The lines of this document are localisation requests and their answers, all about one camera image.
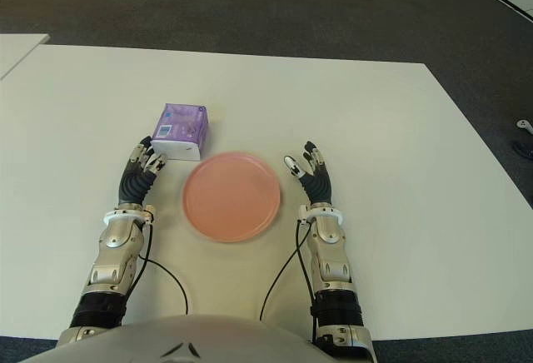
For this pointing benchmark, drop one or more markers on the black shoe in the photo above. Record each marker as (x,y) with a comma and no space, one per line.
(524,148)

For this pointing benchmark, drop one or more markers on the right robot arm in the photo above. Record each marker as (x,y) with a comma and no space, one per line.
(331,263)

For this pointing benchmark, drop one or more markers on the pink round plate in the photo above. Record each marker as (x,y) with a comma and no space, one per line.
(231,196)

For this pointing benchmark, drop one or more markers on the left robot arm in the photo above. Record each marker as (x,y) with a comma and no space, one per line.
(114,255)

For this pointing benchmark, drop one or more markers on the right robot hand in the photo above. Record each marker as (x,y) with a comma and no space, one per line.
(318,186)

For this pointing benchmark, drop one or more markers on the grey robot torso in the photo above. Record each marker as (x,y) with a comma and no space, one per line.
(187,342)

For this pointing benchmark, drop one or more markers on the purple tissue pack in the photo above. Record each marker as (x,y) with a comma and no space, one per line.
(181,127)

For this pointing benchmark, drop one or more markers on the small white controller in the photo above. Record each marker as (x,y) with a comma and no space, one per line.
(522,123)

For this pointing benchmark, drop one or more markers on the adjacent white table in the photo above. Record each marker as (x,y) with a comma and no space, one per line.
(18,51)

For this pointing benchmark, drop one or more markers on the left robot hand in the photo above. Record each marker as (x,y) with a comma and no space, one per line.
(135,186)

